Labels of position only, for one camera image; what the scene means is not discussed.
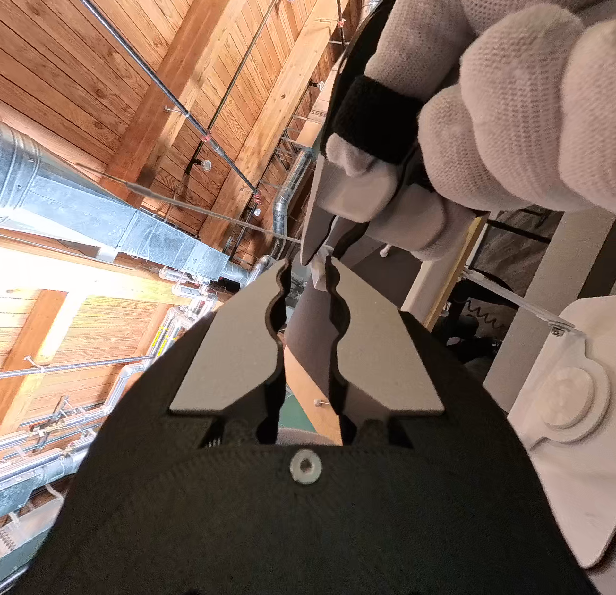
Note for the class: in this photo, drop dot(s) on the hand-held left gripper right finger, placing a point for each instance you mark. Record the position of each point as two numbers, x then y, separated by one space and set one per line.
390 364

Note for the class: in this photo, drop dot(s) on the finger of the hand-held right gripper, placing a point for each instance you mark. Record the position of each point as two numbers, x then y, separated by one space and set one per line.
317 205
414 220

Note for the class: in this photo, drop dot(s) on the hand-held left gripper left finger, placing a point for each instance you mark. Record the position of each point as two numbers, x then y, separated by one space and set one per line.
226 364

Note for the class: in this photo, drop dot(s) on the person's right hand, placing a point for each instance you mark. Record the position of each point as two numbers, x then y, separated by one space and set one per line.
519 99

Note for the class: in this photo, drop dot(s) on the wide wooden ceiling beam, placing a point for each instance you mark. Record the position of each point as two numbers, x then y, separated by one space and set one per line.
279 109

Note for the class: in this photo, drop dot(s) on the insulated silver pipes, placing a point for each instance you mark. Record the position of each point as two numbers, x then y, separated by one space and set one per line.
120 388

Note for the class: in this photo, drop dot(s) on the dark sprinkler pipe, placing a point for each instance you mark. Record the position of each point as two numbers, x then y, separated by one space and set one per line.
215 145

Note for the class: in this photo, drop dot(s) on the black and white book stand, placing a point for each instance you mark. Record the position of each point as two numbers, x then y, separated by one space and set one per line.
577 484

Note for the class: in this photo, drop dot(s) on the round silver air duct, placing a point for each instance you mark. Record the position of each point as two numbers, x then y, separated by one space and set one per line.
284 205

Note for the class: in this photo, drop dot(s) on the rectangular metal air duct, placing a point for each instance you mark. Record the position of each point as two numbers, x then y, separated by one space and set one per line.
313 128

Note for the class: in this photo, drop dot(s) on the large foil-wrapped duct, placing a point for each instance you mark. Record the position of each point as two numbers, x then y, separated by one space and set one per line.
72 196

